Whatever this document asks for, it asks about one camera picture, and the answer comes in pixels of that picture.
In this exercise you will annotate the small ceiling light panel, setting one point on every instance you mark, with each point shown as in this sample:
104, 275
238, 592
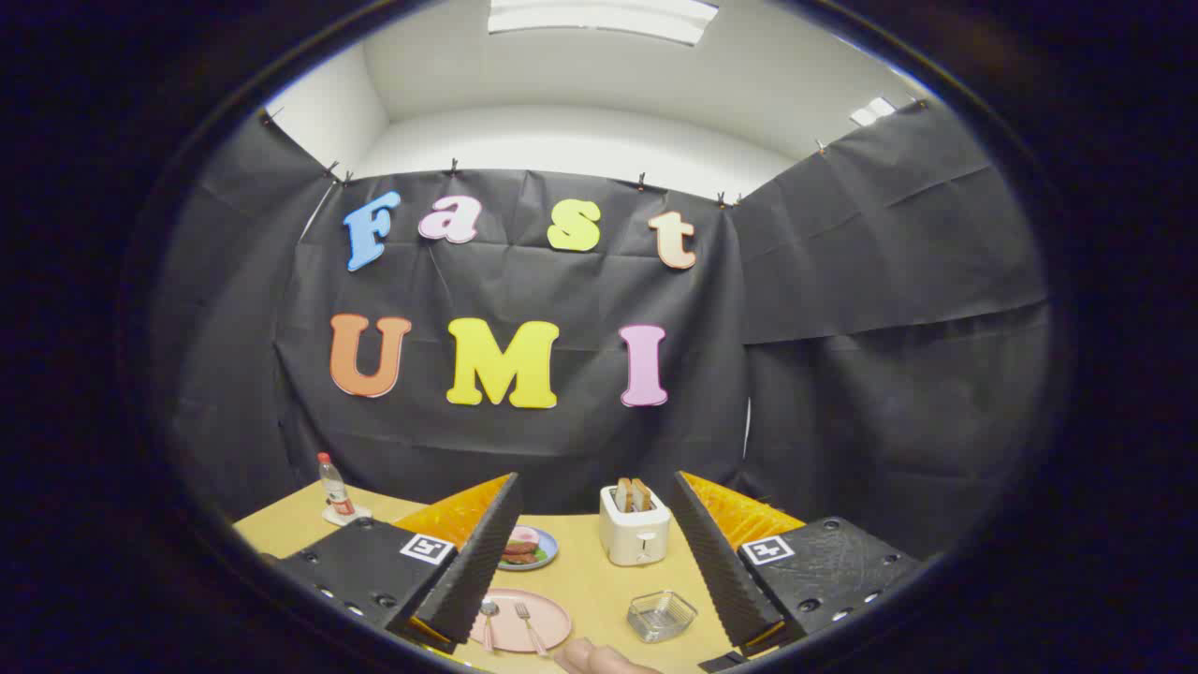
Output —
872, 110

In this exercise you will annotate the brown steak piece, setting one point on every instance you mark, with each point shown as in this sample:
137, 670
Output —
522, 547
518, 557

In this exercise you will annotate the blue plate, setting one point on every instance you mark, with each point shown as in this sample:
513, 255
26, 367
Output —
547, 552

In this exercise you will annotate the toast slice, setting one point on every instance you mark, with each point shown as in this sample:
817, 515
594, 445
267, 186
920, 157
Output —
622, 496
642, 494

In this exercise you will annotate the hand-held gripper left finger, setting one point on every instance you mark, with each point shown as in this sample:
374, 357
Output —
477, 571

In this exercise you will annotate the clear plastic water bottle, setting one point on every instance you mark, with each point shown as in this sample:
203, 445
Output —
334, 491

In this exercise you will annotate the large ceiling light panel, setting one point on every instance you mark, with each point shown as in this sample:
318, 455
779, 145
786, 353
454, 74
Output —
599, 17

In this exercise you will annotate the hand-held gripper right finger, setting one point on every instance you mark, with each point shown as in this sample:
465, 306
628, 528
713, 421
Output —
721, 571

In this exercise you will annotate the clear drainer basket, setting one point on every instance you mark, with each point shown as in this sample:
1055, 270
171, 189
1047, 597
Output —
660, 618

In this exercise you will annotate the white toaster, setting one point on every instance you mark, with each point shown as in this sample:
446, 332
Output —
632, 538

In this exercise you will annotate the pink plate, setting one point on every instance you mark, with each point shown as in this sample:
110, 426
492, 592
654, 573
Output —
505, 620

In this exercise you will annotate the black backdrop cloth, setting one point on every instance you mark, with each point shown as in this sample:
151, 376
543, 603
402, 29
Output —
562, 440

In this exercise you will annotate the white square coaster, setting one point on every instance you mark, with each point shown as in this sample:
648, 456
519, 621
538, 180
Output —
360, 517

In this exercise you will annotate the pink ham slice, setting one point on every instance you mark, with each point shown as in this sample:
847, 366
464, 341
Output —
526, 534

